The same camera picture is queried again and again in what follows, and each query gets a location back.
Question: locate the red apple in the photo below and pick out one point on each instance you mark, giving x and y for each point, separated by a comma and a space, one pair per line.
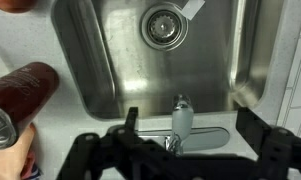
13, 4

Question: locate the stainless steel sink basin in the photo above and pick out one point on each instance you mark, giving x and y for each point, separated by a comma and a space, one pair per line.
203, 66

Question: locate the white tape piece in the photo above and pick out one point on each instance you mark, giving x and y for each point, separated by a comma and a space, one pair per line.
193, 8

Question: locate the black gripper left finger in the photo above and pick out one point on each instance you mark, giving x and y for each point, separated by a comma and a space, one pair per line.
100, 156

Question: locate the peach coloured plastic object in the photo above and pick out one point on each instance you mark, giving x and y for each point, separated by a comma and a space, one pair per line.
6, 163

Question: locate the metal sink drain strainer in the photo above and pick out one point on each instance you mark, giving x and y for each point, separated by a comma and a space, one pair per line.
164, 26

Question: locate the dark red bottle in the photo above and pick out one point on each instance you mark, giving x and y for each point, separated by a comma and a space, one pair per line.
26, 90

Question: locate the chrome faucet base plate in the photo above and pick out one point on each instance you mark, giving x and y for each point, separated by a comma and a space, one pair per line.
206, 138

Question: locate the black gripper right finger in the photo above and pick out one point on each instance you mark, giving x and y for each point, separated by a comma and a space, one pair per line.
276, 150

